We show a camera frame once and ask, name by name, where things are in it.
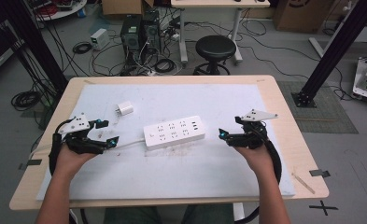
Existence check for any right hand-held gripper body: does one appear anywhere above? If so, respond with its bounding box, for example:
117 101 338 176
227 108 279 150

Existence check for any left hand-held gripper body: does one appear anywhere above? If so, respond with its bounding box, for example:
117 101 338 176
59 113 106 155

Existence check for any white charger plug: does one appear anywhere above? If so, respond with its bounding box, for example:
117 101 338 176
115 100 135 118

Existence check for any white power strip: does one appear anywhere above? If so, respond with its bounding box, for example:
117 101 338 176
142 115 206 151

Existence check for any person's right hand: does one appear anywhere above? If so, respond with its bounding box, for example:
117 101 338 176
233 144 276 182

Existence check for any person's left hand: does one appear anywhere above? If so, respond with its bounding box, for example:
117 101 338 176
53 145 99 180

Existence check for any white foam mat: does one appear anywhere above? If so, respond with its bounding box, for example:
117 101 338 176
35 82 296 202

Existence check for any thin wooden stick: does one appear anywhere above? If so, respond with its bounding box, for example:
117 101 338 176
290 172 317 195

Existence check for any white table leg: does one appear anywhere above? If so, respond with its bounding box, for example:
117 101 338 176
232 202 247 222

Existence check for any grey floor mat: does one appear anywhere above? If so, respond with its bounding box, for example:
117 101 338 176
276 80 360 135

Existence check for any black round stool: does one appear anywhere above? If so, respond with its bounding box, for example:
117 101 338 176
192 35 237 77

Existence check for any white power supply box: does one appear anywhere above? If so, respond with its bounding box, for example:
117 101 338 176
90 28 111 51

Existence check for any black computer tower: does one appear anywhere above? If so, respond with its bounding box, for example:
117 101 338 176
141 10 162 56
120 14 144 67

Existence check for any round white table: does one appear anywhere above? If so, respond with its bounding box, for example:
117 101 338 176
31 0 89 21

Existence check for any white desk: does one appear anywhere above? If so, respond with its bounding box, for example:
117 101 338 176
170 0 271 65

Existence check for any large cardboard box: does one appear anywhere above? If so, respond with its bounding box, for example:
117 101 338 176
272 0 335 35

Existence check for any white machine base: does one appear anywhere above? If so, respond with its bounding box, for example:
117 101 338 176
351 56 367 104

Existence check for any white power strip cable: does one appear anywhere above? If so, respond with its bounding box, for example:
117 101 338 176
27 138 147 161

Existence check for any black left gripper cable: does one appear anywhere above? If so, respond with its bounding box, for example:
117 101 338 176
48 118 77 175

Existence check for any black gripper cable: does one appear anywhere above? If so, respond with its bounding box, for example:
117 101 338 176
233 123 283 224
48 118 77 175

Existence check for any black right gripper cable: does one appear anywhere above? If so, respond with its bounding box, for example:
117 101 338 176
233 123 283 224

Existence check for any coiled black cable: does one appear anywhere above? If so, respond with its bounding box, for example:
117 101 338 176
71 41 93 55
154 58 177 75
10 90 43 112

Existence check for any black aluminium frame post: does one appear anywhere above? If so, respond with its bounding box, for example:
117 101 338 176
290 0 367 109
3 0 69 95

